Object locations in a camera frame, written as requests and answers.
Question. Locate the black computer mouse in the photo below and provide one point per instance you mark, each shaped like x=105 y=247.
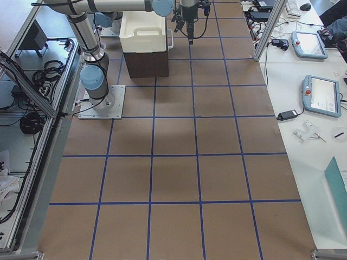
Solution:
x=305 y=7

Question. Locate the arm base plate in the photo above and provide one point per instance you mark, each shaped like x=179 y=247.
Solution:
x=110 y=108

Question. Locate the black power adapter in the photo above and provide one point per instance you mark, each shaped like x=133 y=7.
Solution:
x=287 y=115

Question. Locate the aluminium frame post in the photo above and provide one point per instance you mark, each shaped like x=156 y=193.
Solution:
x=271 y=23

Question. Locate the wooden drawer with white handle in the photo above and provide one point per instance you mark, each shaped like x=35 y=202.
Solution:
x=170 y=39

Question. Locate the far teach pendant tablet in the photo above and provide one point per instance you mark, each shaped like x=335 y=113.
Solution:
x=308 y=45

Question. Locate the black monitor under frame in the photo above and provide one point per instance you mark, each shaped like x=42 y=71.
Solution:
x=35 y=40

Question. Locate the near teach pendant tablet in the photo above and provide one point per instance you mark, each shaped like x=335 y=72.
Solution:
x=320 y=95

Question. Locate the teach pendant tablet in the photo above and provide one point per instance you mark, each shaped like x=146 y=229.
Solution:
x=320 y=95
x=308 y=45

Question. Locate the teal folder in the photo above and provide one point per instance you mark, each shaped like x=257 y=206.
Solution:
x=337 y=187

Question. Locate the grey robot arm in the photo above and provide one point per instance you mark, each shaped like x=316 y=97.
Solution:
x=92 y=53
x=107 y=20

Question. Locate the white foam tray box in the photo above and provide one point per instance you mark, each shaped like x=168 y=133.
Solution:
x=143 y=44

